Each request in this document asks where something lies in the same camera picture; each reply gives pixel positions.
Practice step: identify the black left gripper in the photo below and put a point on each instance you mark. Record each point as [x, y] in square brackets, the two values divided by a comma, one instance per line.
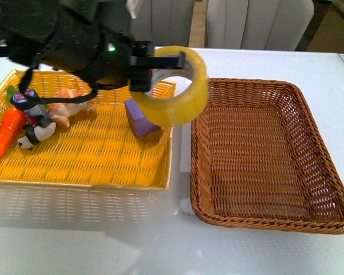
[93, 40]

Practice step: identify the yellowish clear tape roll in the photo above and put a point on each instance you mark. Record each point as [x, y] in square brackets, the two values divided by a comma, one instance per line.
[182, 108]

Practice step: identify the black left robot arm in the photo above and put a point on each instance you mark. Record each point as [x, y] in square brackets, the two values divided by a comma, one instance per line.
[24, 28]

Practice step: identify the yellow woven basket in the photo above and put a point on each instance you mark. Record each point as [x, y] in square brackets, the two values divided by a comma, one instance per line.
[96, 150]

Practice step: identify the brown wicker basket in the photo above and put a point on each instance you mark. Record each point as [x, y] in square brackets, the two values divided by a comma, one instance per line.
[258, 161]

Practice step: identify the grey chair left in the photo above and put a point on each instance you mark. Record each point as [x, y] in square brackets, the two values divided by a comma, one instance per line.
[163, 22]

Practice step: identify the grey chair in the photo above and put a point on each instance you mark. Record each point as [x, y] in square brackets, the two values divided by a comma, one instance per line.
[163, 22]
[256, 25]

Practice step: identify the purple foam cube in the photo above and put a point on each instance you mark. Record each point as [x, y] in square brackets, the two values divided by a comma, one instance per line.
[139, 124]

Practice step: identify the toy croissant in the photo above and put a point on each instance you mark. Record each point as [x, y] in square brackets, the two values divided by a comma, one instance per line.
[61, 112]

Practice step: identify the panda figurine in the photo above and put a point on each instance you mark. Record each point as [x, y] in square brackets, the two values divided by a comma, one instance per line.
[33, 135]

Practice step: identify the small black-lidded jar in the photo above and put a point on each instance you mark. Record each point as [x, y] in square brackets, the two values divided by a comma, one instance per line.
[36, 115]

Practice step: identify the grey chair right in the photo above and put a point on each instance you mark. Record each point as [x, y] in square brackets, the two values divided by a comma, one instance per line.
[256, 25]

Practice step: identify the orange toy carrot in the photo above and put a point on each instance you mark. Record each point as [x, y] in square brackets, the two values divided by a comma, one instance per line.
[11, 124]

